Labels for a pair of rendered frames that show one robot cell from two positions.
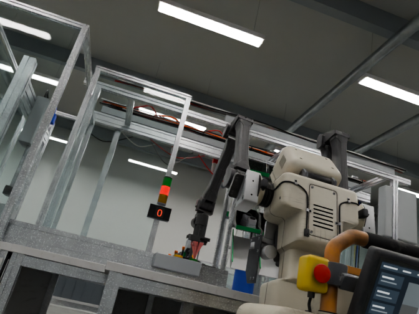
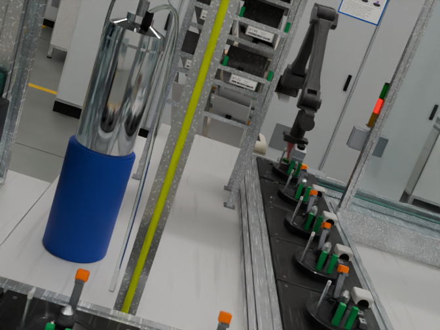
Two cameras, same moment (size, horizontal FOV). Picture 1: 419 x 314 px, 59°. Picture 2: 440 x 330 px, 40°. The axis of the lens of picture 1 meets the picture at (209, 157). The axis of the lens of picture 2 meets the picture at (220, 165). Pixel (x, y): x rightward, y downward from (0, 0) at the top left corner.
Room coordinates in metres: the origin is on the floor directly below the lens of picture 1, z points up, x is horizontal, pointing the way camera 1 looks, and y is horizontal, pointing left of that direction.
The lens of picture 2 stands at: (4.12, -0.05, 1.58)
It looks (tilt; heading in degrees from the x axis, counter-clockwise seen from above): 17 degrees down; 185
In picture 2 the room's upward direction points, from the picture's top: 19 degrees clockwise
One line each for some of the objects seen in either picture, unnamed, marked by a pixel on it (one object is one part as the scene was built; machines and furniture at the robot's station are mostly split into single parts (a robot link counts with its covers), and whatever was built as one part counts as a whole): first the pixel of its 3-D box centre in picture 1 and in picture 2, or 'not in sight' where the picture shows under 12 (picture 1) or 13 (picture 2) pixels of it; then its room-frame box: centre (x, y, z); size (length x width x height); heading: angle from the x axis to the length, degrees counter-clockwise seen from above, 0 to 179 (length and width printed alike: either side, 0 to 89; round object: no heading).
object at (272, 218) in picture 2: not in sight; (310, 217); (2.42, 0.09, 1.01); 0.24 x 0.24 x 0.13; 11
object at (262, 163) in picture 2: not in sight; (288, 177); (1.93, 0.00, 0.96); 0.24 x 0.24 x 0.02; 11
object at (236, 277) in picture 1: (243, 285); (88, 197); (2.83, -0.45, 0.99); 0.16 x 0.16 x 0.27
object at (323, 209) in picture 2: not in sight; (301, 188); (2.18, 0.04, 1.01); 0.24 x 0.24 x 0.13; 11
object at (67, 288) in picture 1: (75, 286); not in sight; (3.83, 0.98, 0.73); 0.62 x 0.42 x 0.23; 101
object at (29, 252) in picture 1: (166, 288); (289, 258); (2.37, 0.08, 0.84); 1.50 x 1.41 x 0.03; 101
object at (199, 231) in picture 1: (199, 233); (297, 131); (1.71, -0.03, 1.09); 0.10 x 0.07 x 0.07; 101
